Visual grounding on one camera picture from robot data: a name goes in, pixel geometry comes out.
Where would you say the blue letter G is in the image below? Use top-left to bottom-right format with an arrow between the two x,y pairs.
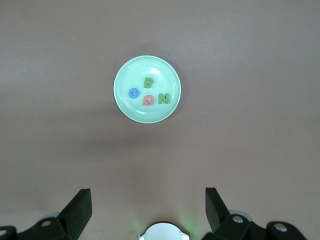
127,87 -> 140,100

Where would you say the light green plate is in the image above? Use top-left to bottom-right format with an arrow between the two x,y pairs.
113,54 -> 182,124

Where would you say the brown table cover mat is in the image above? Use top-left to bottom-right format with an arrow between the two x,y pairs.
0,0 -> 320,240

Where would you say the green letter B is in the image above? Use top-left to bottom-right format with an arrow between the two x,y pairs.
142,76 -> 154,90

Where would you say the green letter N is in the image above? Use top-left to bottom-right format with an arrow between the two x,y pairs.
157,92 -> 171,105

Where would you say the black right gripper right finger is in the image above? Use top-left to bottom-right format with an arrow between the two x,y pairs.
203,187 -> 310,240

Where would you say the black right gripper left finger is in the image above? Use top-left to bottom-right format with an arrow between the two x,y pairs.
0,188 -> 93,240

